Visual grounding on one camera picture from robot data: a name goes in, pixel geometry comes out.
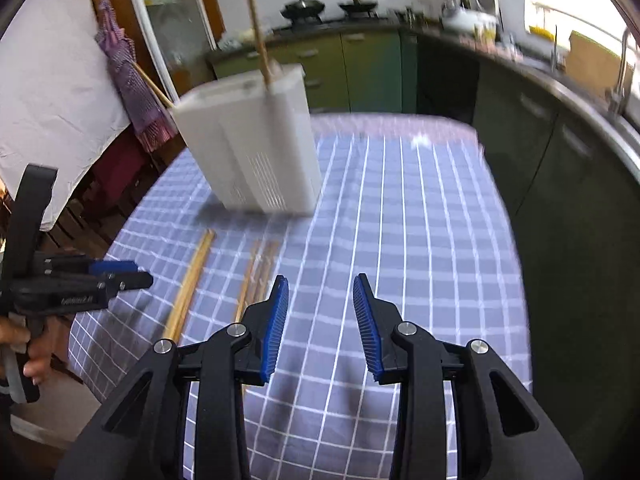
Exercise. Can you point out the purple checked apron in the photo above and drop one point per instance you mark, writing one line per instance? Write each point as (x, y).
(135, 90)

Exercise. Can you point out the dark kitchen countertop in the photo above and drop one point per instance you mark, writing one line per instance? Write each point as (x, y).
(550, 77)

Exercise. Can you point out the green lower kitchen cabinet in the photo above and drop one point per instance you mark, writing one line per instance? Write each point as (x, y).
(370, 70)

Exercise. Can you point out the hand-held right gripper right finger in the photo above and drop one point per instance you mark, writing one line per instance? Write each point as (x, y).
(364, 322)

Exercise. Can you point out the white utensil holder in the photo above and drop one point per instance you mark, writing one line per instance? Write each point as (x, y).
(260, 150)

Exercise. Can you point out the dark red chair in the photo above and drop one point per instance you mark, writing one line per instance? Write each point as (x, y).
(120, 160)

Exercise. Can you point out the wooden cutting board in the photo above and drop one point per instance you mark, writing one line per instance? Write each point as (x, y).
(590, 55)

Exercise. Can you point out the steel kitchen faucet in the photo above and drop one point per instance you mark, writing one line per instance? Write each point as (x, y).
(620, 80)

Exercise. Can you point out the white rice cooker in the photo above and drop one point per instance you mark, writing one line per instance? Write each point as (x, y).
(470, 17)

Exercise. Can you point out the glass sliding door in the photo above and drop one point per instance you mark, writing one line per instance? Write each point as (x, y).
(170, 20)

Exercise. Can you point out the dark kitchen cabinet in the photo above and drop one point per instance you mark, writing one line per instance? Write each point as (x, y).
(550, 185)

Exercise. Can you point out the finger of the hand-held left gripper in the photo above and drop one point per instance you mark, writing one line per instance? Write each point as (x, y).
(112, 267)
(131, 281)

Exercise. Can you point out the black gas stove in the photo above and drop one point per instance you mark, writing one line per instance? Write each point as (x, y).
(340, 22)

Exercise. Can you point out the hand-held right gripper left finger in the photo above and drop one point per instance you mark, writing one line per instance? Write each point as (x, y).
(276, 322)

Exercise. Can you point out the wooden chopstick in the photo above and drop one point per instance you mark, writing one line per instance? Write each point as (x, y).
(152, 85)
(267, 266)
(260, 45)
(186, 287)
(259, 275)
(249, 277)
(196, 280)

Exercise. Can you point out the pink patterned cloth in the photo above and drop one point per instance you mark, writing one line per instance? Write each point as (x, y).
(380, 124)

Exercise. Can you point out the dark wooden chair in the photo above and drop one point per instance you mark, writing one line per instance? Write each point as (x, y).
(85, 230)

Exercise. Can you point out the blue checked tablecloth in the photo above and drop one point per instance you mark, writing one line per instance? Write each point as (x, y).
(400, 235)

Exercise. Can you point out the white sheet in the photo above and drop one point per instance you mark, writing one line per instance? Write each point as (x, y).
(50, 85)

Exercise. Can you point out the person's left hand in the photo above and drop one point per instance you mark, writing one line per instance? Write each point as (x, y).
(36, 360)

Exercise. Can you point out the black wok with lid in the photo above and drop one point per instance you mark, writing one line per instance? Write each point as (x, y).
(302, 9)

